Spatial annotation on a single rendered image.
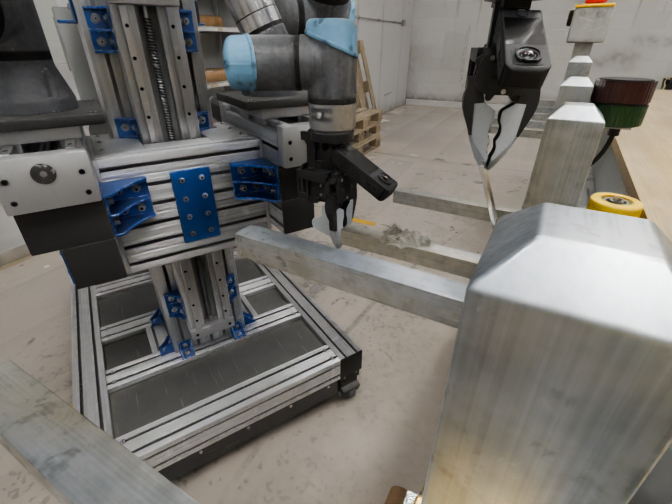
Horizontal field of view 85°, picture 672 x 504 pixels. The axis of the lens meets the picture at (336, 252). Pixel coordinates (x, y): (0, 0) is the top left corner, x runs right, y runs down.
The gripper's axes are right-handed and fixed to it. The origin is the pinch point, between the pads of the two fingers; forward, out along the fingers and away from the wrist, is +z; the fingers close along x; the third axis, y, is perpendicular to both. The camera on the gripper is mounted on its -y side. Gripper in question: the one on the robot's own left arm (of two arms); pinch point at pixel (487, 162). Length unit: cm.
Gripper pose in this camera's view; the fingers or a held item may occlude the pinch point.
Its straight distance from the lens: 56.4
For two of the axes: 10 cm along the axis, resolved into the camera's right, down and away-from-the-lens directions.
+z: 0.0, 8.7, 4.9
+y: 1.7, -4.8, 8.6
